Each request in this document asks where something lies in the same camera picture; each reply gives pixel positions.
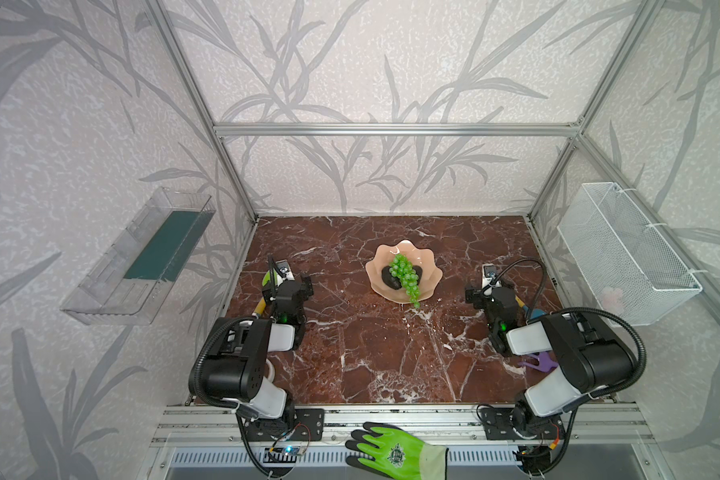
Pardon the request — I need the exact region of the dark avocado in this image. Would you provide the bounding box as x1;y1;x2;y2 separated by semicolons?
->
381;266;402;290
413;265;423;283

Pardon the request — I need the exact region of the pink scalloped fruit bowl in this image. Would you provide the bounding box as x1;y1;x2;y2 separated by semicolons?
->
365;240;443;308

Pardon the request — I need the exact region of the green fake grape bunch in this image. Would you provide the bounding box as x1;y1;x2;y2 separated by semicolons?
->
389;253;420;308

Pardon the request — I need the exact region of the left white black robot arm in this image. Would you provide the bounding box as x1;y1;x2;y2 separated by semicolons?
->
188;276;314;422

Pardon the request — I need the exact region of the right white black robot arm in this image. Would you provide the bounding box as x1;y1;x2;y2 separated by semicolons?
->
465;285;647;430

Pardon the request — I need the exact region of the green yellow toy spatula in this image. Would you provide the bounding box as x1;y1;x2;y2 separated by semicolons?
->
252;273;271;318

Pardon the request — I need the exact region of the purple toy piece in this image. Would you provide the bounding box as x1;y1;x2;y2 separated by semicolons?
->
520;352;558;373

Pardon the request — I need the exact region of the clear tape roll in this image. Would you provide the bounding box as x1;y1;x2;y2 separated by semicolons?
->
265;359;276;382

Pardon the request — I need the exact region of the pink object in basket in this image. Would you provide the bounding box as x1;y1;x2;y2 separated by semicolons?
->
598;287;626;316

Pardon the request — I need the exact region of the small circuit board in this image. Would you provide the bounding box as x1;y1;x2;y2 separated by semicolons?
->
263;445;308;464

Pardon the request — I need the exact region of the green black work glove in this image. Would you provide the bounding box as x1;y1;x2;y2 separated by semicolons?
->
345;422;448;480

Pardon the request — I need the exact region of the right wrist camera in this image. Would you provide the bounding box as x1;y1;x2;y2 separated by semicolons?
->
481;263;501;289

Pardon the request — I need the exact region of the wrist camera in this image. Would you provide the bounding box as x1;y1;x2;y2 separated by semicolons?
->
481;263;501;289
275;260;294;282

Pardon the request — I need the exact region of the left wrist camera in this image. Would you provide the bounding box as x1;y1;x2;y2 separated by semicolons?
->
275;260;294;282

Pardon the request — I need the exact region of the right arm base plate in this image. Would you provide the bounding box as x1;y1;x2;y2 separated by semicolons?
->
476;404;565;442

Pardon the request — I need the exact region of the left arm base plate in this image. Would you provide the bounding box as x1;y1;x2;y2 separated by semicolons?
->
243;407;325;442

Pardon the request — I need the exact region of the white wire mesh basket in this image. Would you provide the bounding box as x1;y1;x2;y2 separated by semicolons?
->
558;182;703;326

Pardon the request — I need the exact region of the aluminium front rail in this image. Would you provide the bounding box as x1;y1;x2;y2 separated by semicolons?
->
149;403;656;447

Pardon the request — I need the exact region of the clear plastic wall tray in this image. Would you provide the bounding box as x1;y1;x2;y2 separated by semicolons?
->
61;187;216;326

